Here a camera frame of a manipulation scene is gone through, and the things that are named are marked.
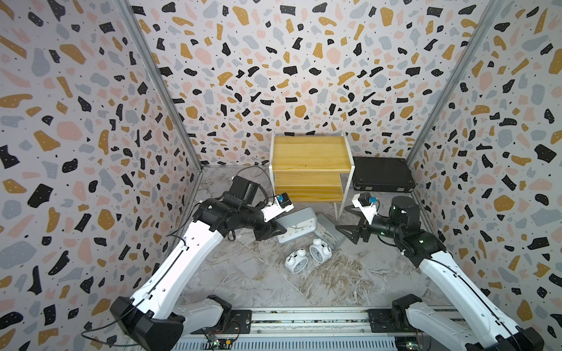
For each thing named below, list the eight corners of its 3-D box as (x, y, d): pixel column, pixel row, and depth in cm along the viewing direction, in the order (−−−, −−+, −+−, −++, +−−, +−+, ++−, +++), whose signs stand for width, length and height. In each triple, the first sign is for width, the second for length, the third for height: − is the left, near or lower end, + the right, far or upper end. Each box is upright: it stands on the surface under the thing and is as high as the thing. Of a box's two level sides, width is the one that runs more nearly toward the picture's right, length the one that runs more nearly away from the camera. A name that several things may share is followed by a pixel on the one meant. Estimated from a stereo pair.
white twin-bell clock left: (292, 277, 85) (292, 268, 78) (285, 266, 88) (284, 256, 81) (308, 266, 88) (309, 257, 81) (301, 256, 91) (301, 246, 84)
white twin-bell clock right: (307, 254, 92) (308, 243, 84) (315, 246, 94) (316, 235, 87) (322, 267, 88) (325, 258, 81) (330, 259, 90) (333, 249, 83)
